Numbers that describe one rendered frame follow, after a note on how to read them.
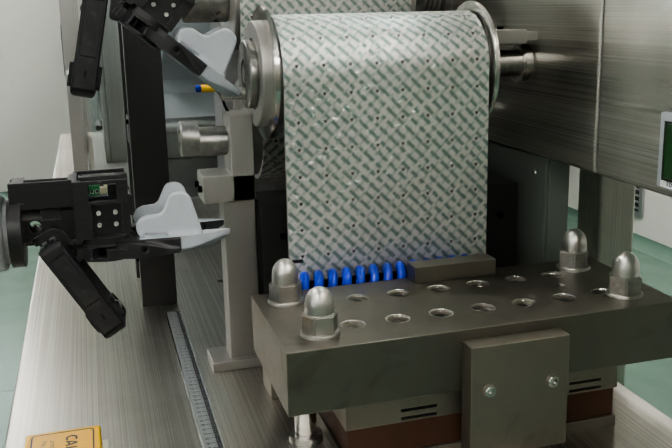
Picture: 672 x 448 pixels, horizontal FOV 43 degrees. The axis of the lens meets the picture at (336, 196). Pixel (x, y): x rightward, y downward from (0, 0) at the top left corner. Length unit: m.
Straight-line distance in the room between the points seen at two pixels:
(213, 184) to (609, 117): 0.43
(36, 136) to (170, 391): 5.56
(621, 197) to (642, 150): 0.38
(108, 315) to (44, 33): 5.60
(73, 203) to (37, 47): 5.61
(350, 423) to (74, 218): 0.33
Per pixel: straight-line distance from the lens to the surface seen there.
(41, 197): 0.86
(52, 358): 1.13
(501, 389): 0.81
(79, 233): 0.85
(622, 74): 0.89
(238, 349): 1.03
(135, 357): 1.10
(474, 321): 0.81
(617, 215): 1.25
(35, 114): 6.48
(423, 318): 0.81
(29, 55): 6.44
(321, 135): 0.90
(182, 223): 0.86
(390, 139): 0.93
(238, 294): 1.01
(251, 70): 0.91
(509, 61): 1.03
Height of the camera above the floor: 1.32
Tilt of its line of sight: 13 degrees down
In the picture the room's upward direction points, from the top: 1 degrees counter-clockwise
